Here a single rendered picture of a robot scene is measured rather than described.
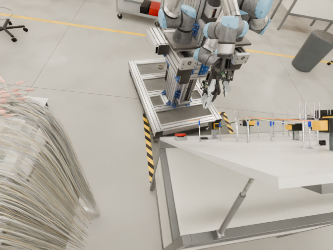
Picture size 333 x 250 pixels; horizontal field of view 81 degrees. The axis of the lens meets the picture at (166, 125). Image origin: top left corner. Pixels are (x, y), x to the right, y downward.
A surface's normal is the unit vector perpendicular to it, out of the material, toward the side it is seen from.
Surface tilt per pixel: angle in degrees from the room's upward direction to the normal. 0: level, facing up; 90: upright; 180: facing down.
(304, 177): 36
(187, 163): 0
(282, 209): 0
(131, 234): 0
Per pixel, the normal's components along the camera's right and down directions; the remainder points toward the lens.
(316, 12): 0.00, 0.79
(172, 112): 0.14, -0.60
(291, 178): 0.21, 0.00
